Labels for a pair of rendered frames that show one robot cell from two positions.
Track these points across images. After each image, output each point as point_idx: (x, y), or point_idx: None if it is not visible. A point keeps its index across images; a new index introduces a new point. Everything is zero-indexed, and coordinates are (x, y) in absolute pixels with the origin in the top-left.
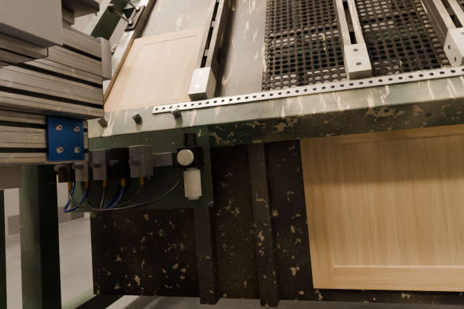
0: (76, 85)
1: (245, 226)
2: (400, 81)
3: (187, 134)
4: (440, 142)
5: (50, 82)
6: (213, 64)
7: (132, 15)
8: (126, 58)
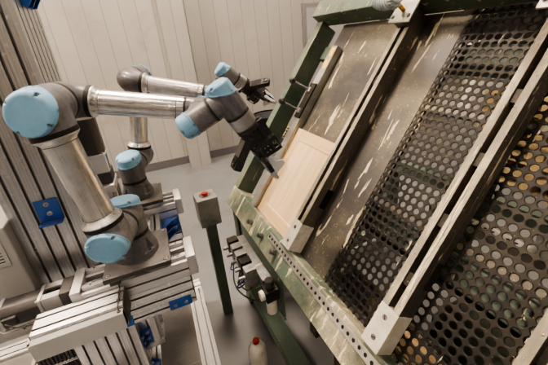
0: (172, 288)
1: None
2: None
3: (264, 282)
4: None
5: (156, 296)
6: (310, 217)
7: (304, 96)
8: (287, 151)
